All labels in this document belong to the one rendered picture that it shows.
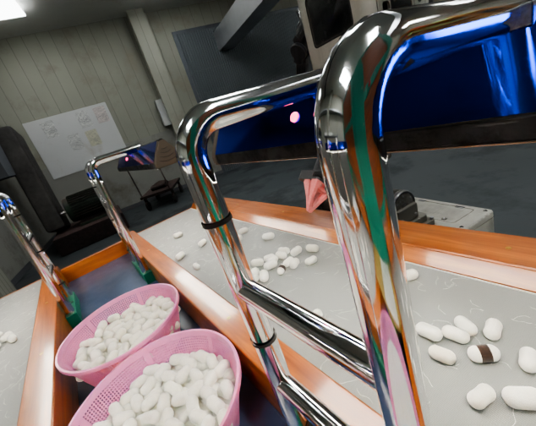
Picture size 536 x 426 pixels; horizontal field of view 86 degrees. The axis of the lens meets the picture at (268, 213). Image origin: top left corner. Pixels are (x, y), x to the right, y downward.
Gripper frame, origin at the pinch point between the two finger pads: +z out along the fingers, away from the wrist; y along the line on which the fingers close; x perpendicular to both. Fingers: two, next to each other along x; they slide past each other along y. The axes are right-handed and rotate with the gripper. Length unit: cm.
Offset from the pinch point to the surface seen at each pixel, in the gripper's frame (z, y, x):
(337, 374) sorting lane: 27.0, 26.4, -8.7
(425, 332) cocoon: 17.0, 33.0, -2.2
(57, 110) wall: -103, -634, -97
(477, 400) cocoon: 21.5, 41.1, -6.1
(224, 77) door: -336, -555, 132
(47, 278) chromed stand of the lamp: 44, -53, -38
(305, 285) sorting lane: 17.5, 7.9, -0.8
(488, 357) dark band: 17.0, 40.2, -1.9
